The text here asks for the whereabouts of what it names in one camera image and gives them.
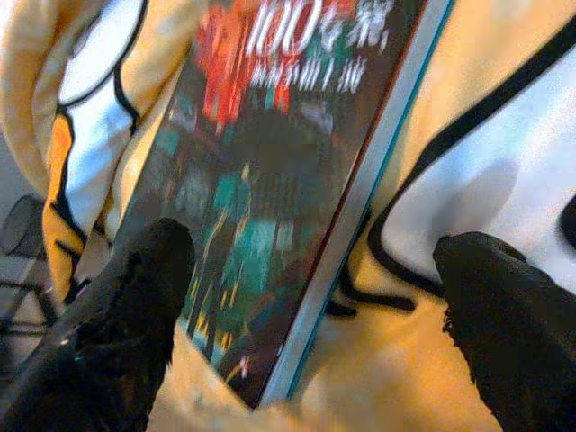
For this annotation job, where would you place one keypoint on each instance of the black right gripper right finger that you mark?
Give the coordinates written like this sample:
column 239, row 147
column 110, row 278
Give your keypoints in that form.
column 513, row 342

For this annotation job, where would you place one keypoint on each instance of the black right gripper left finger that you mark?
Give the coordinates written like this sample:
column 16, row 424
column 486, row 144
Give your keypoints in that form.
column 117, row 324

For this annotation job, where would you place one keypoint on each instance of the orange cartoon print blanket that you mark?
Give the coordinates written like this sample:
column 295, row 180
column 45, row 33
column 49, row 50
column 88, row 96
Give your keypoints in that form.
column 382, row 382

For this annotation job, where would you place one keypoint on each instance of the dark book with red cover art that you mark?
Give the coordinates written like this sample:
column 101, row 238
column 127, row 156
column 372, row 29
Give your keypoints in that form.
column 270, row 180

